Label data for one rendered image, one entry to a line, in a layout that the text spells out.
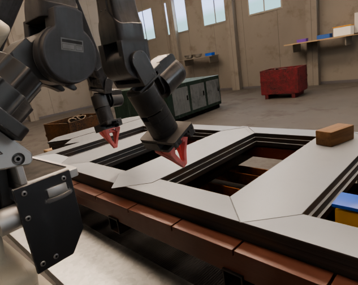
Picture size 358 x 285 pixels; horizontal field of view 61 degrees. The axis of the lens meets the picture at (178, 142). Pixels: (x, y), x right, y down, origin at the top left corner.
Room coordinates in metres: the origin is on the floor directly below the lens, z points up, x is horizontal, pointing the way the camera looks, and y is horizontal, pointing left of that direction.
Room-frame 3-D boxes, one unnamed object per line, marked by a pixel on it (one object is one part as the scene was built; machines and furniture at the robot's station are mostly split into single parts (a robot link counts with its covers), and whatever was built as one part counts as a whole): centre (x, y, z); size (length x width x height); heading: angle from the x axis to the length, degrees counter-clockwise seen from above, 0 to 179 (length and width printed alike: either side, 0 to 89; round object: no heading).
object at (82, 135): (2.05, 0.45, 0.82); 0.80 x 0.40 x 0.06; 133
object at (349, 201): (0.54, -0.33, 0.88); 0.06 x 0.06 x 0.02; 43
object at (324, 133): (0.99, -0.53, 0.89); 0.12 x 0.06 x 0.05; 116
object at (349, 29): (8.16, -4.68, 1.40); 0.43 x 0.35 x 0.24; 45
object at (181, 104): (7.38, 0.09, 0.40); 1.97 x 1.80 x 0.80; 138
